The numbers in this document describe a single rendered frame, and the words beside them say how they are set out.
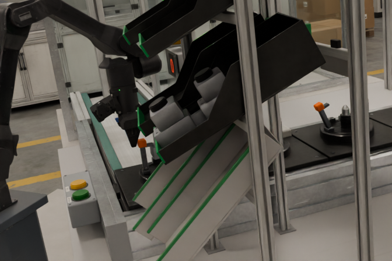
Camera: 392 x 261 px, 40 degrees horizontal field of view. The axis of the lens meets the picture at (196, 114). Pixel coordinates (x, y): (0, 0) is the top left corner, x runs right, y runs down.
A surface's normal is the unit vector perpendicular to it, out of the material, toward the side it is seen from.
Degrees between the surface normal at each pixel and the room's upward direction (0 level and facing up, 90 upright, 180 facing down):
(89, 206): 90
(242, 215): 90
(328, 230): 0
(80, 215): 90
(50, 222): 0
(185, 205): 90
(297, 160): 0
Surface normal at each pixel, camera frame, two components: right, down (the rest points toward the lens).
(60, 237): -0.13, -0.95
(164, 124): 0.11, 0.27
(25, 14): 0.71, 0.11
